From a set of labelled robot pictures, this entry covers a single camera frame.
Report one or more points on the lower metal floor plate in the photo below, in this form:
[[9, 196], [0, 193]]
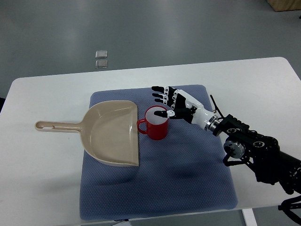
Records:
[[101, 64]]

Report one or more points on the upper metal floor plate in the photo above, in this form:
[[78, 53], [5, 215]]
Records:
[[101, 54]]

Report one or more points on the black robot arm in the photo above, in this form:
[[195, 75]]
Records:
[[258, 152]]

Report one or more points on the red cup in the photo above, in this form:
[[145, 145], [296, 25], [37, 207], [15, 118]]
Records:
[[155, 127]]

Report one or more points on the wooden box corner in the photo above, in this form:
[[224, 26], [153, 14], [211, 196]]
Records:
[[285, 5]]

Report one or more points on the metal floor plate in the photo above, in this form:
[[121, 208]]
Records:
[[101, 54], [101, 64]]

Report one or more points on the blue grey mat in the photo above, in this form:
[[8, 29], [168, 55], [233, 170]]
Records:
[[181, 173]]

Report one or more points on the black device at edge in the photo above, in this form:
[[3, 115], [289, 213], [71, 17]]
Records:
[[287, 206]]

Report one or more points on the white table leg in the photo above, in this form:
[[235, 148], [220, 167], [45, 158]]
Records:
[[249, 217]]

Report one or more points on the beige plastic dustpan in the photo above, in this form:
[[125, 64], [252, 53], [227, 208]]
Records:
[[108, 132]]

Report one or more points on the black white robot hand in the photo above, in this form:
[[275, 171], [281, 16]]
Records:
[[183, 106]]

